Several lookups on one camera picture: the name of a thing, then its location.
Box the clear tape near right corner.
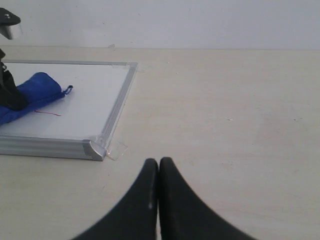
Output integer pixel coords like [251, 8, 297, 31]
[106, 139, 128, 161]

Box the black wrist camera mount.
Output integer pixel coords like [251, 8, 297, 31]
[0, 7, 22, 40]

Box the blue cloth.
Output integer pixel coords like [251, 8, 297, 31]
[0, 72, 73, 125]

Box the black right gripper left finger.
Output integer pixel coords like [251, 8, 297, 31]
[75, 158, 159, 240]

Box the white board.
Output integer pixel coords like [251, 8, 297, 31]
[0, 60, 138, 161]

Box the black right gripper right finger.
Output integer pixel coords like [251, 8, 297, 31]
[158, 157, 253, 240]

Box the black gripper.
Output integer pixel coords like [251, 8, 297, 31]
[0, 50, 28, 111]

